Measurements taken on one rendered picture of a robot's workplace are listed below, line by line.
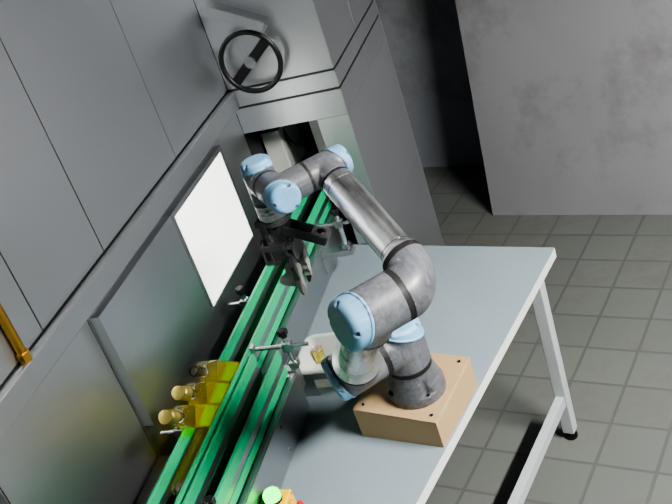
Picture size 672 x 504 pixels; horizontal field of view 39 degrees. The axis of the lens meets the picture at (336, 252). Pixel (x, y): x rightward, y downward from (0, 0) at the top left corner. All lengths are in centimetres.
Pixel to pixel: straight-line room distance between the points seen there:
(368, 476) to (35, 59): 126
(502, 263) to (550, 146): 164
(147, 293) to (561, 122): 255
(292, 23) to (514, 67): 171
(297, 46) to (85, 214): 102
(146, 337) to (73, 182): 43
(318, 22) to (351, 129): 37
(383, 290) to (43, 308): 77
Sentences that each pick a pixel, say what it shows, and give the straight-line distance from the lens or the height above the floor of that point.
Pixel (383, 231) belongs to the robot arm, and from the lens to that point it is 199.
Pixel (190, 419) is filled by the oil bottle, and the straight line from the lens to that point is 233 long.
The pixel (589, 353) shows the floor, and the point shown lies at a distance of 380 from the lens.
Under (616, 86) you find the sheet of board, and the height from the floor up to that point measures 61.
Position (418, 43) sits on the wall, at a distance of 517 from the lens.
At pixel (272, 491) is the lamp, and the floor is 85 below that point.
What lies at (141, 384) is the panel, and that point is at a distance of 243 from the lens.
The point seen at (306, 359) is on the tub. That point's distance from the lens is 275.
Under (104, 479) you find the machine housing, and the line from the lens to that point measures 233.
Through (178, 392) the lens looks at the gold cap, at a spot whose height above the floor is 109.
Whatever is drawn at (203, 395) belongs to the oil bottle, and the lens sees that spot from 239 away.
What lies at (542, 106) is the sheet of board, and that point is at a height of 54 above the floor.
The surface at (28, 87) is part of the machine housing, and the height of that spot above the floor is 183.
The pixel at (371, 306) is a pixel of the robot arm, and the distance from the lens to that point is 186.
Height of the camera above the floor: 234
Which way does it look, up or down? 28 degrees down
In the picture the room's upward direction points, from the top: 19 degrees counter-clockwise
